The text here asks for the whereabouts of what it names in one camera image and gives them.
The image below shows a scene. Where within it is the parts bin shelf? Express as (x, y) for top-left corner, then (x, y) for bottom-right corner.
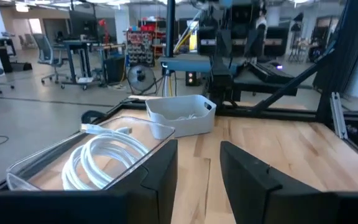
(126, 29), (157, 67)

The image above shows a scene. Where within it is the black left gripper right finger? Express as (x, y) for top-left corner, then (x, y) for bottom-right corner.
(220, 141), (339, 224)

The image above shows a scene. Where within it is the black floor fan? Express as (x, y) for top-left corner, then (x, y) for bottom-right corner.
(126, 64), (157, 94)

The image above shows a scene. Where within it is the black monitor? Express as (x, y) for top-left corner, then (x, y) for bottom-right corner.
(69, 11), (98, 40)

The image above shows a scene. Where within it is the black pole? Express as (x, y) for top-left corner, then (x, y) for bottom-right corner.
(165, 0), (177, 58)

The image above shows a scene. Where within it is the black power supply box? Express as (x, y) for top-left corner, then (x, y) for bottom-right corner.
(185, 71), (198, 86)

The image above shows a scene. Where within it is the white HDMI cable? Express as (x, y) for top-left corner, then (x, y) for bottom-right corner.
(80, 123), (150, 187)
(61, 145), (105, 190)

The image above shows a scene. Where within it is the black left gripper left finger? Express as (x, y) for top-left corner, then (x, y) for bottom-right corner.
(109, 139), (179, 224)

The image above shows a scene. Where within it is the black aluminium rig frame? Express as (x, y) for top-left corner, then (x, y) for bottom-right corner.
(81, 0), (358, 175)

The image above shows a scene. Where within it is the clear plastic container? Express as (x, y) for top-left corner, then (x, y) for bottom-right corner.
(6, 115), (176, 191)

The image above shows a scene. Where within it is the grey bin with handle holes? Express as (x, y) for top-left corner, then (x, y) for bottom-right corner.
(145, 95), (217, 140)

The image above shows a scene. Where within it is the black leg work desk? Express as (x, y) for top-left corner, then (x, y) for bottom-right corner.
(60, 40), (127, 91)

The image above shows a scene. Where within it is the black keyboard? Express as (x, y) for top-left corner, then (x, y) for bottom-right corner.
(249, 62), (295, 83)

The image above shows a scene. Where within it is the grey cart top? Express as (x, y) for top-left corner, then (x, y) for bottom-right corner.
(158, 55), (245, 75)

